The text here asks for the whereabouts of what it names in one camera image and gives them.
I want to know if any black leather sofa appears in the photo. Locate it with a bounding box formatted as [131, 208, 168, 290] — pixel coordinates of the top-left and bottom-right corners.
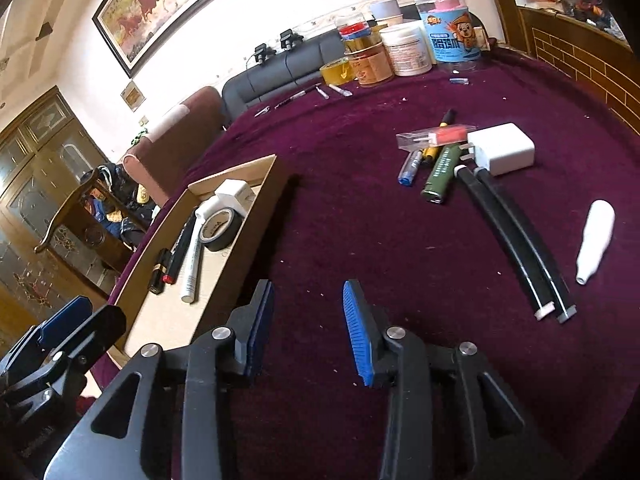
[221, 27, 347, 129]

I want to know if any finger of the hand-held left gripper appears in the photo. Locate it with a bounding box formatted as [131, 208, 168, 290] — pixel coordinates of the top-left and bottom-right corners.
[0, 296, 93, 368]
[30, 305, 126, 396]

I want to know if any cardboard box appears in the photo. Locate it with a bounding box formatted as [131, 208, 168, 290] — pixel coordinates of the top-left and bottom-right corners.
[106, 154, 292, 362]

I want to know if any wooden glass-door cabinet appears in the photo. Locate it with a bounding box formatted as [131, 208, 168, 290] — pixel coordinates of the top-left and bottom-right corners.
[0, 85, 109, 357]

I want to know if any clear plastic case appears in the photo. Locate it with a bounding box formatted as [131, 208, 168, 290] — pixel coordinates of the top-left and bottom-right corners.
[396, 124, 477, 152]

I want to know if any black tape roll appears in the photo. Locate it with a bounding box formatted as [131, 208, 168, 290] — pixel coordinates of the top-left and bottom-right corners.
[199, 207, 244, 253]

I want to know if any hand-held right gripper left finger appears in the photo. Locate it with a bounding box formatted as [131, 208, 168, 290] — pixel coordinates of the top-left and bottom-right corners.
[45, 279, 276, 480]

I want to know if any framed horse painting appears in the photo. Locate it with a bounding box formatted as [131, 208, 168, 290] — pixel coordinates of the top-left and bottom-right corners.
[92, 0, 282, 79]

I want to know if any wooden brick-pattern counter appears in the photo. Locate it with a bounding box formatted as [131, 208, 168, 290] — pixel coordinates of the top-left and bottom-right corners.
[479, 0, 640, 137]

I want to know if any orange label jar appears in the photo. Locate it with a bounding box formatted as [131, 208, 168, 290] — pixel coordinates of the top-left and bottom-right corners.
[344, 42, 397, 89]

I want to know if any white paint marker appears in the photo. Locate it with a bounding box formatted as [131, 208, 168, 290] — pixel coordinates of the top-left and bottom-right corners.
[180, 229, 204, 304]

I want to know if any dark wooden chair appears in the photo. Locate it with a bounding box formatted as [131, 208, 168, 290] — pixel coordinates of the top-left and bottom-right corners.
[33, 167, 137, 272]

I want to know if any yellow and black pen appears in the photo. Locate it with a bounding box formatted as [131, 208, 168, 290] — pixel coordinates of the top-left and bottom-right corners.
[421, 108, 459, 169]

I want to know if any small white charger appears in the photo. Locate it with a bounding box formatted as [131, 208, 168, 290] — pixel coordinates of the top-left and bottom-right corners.
[214, 178, 254, 217]

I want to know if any small gold wall frame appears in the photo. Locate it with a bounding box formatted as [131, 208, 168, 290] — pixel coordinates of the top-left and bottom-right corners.
[119, 79, 147, 112]

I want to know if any clear jar with blue label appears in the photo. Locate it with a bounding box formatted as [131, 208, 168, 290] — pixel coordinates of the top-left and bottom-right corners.
[412, 0, 484, 64]

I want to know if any dark green marker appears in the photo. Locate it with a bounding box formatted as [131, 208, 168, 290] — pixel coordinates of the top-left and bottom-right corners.
[421, 142, 464, 205]

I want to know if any large white charger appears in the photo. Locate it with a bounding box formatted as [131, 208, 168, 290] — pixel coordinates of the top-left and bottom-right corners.
[459, 122, 537, 177]

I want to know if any blue clear pen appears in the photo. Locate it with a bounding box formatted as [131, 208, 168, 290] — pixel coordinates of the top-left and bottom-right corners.
[397, 148, 424, 187]

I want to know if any black lipstick with gold band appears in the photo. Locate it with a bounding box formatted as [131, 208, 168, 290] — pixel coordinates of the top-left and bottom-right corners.
[147, 248, 172, 296]

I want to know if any long black marker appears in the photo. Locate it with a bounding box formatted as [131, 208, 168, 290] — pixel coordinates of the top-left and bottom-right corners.
[459, 166, 557, 322]
[474, 166, 577, 324]

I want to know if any purple velvet tablecloth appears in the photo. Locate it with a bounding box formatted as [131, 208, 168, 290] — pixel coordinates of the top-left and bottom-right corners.
[90, 50, 640, 480]

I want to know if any grey cup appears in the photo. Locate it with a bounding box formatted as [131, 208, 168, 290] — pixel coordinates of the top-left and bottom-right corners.
[369, 0, 402, 24]

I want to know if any white plastic tub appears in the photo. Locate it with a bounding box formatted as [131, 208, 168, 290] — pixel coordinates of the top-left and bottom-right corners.
[378, 20, 434, 78]

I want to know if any black marker with red end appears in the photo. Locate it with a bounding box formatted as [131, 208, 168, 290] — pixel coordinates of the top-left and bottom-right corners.
[161, 211, 198, 284]

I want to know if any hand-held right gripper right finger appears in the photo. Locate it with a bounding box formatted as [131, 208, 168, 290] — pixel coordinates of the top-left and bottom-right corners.
[342, 280, 566, 480]

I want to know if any yellow tape roll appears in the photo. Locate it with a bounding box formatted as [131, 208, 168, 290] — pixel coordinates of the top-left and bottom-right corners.
[319, 58, 354, 88]

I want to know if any gold jar with red lid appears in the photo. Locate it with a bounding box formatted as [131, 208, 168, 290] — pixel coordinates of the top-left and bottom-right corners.
[335, 17, 374, 54]

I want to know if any white cone-shaped bottle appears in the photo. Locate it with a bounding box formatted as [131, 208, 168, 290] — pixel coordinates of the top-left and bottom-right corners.
[574, 199, 617, 287]

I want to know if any brown armchair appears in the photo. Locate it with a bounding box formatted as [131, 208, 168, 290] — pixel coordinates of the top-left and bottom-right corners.
[122, 85, 227, 212]

